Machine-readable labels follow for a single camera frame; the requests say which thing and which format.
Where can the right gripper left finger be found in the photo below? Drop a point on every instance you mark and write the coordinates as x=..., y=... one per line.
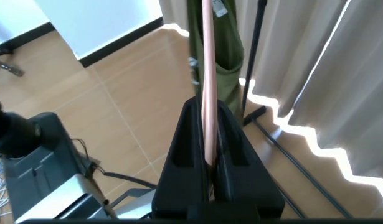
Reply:
x=185, y=183

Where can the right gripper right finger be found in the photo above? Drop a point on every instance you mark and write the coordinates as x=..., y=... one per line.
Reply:
x=244, y=183

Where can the pink clothes hanger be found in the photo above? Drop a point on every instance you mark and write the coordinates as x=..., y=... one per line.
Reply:
x=210, y=93

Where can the green printed shirt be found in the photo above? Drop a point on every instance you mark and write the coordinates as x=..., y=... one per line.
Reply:
x=228, y=62

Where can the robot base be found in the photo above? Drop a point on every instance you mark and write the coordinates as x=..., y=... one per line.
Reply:
x=38, y=174

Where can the black clothes rack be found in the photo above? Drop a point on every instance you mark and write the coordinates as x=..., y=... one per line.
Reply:
x=256, y=37

